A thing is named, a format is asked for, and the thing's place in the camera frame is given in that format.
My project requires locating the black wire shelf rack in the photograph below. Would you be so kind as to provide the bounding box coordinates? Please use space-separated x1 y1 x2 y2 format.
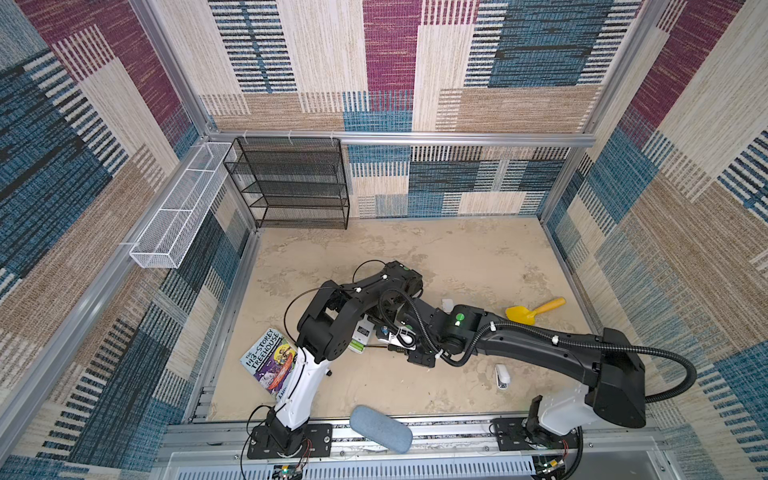
223 137 351 229

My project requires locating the black yellow screwdriver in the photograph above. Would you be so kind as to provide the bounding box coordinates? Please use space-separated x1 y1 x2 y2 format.
364 343 409 353

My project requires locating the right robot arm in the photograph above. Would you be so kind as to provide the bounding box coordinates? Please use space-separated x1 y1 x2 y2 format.
377 289 697 441

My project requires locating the blue grey oval pouch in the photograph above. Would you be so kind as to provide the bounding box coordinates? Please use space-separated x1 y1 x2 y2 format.
349 406 413 454

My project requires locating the colourful paperback book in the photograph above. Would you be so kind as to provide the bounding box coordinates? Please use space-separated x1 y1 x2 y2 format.
240 328 297 400

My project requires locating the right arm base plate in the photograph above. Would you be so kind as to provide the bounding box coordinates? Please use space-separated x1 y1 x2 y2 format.
489 417 581 451

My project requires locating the yellow plastic shovel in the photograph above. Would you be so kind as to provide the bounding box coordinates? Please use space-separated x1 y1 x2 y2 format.
505 297 566 326

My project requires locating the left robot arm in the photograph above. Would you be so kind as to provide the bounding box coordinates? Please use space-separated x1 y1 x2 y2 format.
240 261 423 459

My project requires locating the white wire mesh basket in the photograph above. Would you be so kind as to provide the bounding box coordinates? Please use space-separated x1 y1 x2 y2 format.
130 142 231 269

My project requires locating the red remote battery cover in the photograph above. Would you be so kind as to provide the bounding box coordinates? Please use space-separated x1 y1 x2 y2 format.
441 299 455 314

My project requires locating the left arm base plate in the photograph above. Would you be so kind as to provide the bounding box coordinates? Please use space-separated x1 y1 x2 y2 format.
246 423 333 460

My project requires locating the red remote control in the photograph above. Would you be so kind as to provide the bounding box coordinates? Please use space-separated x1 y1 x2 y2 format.
348 319 375 354

